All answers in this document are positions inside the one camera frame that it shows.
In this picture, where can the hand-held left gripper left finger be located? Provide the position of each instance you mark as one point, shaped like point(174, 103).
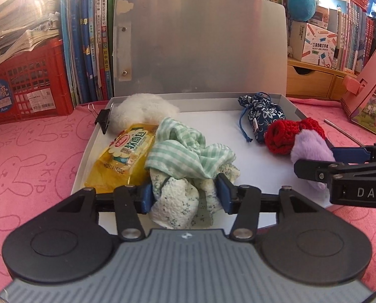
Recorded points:
point(145, 196)

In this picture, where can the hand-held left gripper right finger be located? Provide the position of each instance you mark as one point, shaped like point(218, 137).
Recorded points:
point(224, 194)

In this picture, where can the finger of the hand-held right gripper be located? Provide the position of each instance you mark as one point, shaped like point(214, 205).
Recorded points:
point(349, 154)
point(311, 169)

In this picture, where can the purple fluffy scrunchie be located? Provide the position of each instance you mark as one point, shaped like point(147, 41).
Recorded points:
point(309, 148)

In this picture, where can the yellow bread packet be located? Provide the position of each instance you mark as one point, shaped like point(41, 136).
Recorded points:
point(121, 157)

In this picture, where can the red crochet scrunchie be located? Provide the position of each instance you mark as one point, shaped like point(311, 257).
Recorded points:
point(279, 135)

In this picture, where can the green checked cloth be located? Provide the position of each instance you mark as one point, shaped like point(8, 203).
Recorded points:
point(181, 161)

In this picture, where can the thin metal rod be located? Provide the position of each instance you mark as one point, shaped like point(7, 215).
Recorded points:
point(342, 131)

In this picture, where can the pink triangular miniature house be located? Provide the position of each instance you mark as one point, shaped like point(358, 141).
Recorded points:
point(374, 94)

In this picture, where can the wooden desktop drawer unit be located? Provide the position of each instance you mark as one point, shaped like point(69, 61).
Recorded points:
point(311, 80)

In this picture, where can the white fluffy ball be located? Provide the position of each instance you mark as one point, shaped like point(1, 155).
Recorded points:
point(140, 109)

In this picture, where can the black binder clip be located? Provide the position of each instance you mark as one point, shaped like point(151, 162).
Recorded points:
point(102, 120)

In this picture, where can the white label printer box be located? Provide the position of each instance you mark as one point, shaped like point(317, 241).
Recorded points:
point(314, 44)

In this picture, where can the row of colourful textbooks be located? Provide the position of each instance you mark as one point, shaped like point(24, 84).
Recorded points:
point(352, 38)

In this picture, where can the pink printed tablecloth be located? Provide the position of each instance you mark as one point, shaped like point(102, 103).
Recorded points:
point(27, 164)

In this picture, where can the red plastic crate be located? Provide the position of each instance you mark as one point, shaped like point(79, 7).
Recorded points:
point(27, 91)

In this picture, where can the row of blue thin books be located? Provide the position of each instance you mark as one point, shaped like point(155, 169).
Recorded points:
point(87, 44)

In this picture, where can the stack of worn books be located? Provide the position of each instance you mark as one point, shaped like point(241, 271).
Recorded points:
point(14, 38)

